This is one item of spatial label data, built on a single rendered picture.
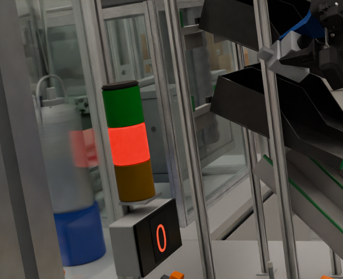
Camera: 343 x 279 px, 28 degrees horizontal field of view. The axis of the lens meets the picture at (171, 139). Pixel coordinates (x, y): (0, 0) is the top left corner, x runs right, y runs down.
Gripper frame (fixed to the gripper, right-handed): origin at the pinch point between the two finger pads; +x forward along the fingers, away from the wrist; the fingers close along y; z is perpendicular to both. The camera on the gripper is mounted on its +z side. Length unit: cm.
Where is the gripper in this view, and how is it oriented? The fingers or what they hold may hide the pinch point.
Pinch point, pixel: (300, 44)
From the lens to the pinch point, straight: 113.6
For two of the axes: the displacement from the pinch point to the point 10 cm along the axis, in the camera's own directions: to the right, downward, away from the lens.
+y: -0.9, 8.0, -5.9
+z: -5.2, -5.5, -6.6
